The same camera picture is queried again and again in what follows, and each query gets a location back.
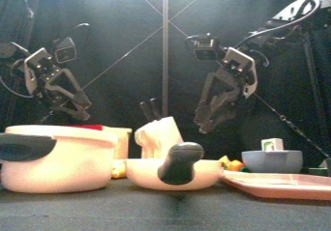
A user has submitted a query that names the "yellow green toy food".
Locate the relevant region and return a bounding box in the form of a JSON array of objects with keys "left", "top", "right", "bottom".
[{"left": 217, "top": 155, "right": 233, "bottom": 171}]

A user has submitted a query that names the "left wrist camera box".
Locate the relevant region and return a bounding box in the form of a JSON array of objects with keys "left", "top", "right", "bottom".
[{"left": 53, "top": 36, "right": 79, "bottom": 65}]

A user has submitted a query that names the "black diagonal frame strut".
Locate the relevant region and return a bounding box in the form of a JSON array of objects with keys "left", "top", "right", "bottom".
[{"left": 290, "top": 0, "right": 331, "bottom": 160}]

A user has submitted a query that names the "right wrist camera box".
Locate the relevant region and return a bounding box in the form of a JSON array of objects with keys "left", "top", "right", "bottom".
[{"left": 185, "top": 33, "right": 222, "bottom": 62}]

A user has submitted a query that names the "grey vertical frame pole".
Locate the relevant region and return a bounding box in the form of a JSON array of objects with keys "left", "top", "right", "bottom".
[{"left": 160, "top": 0, "right": 170, "bottom": 117}]

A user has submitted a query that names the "small white pan black handle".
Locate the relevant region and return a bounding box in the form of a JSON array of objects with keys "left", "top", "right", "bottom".
[{"left": 126, "top": 141, "right": 225, "bottom": 191}]

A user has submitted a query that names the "pink plastic tray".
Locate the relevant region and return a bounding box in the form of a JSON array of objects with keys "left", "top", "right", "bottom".
[{"left": 219, "top": 170, "right": 331, "bottom": 202}]

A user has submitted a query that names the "cream box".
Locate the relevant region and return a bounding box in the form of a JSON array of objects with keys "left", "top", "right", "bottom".
[{"left": 101, "top": 126, "right": 132, "bottom": 160}]

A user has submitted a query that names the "large white pot black handle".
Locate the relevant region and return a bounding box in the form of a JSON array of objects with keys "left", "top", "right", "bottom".
[{"left": 0, "top": 124, "right": 119, "bottom": 194}]

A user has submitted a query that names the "cream toy knife block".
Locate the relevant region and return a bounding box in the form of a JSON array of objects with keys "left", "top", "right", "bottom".
[{"left": 132, "top": 116, "right": 186, "bottom": 160}]

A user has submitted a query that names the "grey blue bowl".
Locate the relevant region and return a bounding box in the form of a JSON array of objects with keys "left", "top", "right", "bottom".
[{"left": 239, "top": 149, "right": 304, "bottom": 174}]

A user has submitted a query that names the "white cube green print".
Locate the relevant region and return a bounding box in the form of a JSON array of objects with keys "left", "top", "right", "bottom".
[{"left": 260, "top": 137, "right": 285, "bottom": 153}]

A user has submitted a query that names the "black knife handle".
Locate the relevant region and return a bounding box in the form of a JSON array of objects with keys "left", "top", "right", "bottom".
[
  {"left": 138, "top": 101, "right": 152, "bottom": 123},
  {"left": 148, "top": 98, "right": 163, "bottom": 121}
]

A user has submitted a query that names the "orange toy fruit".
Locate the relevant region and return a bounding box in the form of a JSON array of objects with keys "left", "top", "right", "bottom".
[{"left": 226, "top": 159, "right": 245, "bottom": 173}]

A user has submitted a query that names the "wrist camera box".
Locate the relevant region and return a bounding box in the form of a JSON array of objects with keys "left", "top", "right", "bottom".
[
  {"left": 185, "top": 33, "right": 222, "bottom": 62},
  {"left": 53, "top": 36, "right": 79, "bottom": 65}
]

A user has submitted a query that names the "dark green toy item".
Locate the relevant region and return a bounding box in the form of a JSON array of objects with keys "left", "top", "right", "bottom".
[{"left": 306, "top": 166, "right": 329, "bottom": 177}]

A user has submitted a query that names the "red toy item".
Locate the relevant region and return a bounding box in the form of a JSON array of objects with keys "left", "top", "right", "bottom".
[{"left": 68, "top": 124, "right": 104, "bottom": 131}]

